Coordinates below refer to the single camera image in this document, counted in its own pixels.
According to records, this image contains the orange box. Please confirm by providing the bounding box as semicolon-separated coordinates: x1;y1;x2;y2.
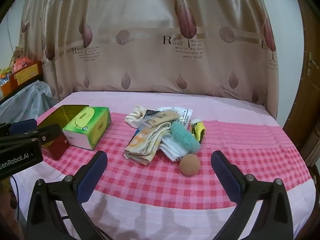
1;80;15;97

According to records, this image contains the cream scrunchie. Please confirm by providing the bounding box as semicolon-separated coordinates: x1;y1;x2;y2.
125;105;148;128

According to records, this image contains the yellow plush toy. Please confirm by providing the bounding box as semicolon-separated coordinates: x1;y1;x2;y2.
190;118;207;144

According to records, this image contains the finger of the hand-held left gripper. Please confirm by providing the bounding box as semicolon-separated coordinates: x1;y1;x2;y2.
37;124;63;146
10;119;38;133

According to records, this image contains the beige leaf print curtain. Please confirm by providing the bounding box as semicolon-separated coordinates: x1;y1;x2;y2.
19;0;278;120

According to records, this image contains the brown sponge ball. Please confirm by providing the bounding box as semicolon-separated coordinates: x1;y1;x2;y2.
179;153;201;176

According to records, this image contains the clear packet of wooden sticks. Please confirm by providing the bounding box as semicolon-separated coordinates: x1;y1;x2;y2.
139;109;182;128

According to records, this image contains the grey-blue plastic cover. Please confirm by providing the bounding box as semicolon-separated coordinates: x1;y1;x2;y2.
0;80;57;124

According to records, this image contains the green tissue pack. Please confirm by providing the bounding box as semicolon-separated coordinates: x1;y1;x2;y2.
62;107;112;150

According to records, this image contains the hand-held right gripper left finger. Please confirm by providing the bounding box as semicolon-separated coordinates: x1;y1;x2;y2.
26;150;108;240

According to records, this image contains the orange plastic bag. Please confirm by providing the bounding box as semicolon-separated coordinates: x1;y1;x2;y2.
14;56;35;72

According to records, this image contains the white printed packet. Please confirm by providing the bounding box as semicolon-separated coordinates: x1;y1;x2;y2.
175;107;193;130

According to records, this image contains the pink checked bed sheet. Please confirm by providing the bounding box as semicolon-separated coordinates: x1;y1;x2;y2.
10;91;317;240

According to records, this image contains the white waffle cloth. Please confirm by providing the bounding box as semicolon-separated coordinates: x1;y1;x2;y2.
160;135;190;162

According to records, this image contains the red and yellow box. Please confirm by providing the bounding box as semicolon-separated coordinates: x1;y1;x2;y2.
9;60;43;85

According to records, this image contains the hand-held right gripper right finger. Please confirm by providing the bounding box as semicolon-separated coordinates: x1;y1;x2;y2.
211;150;293;240

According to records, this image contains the teal fluffy scrunchie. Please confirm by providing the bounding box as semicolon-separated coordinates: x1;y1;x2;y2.
170;122;202;154

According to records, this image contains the wooden door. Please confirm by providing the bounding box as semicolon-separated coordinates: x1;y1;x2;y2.
282;0;320;168

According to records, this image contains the gold tin box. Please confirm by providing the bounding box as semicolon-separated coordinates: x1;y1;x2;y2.
37;104;90;161

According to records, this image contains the orange and white towel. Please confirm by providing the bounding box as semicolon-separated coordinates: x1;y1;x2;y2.
124;122;173;166

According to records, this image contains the door handle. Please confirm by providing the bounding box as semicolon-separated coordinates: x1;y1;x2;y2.
308;51;318;75

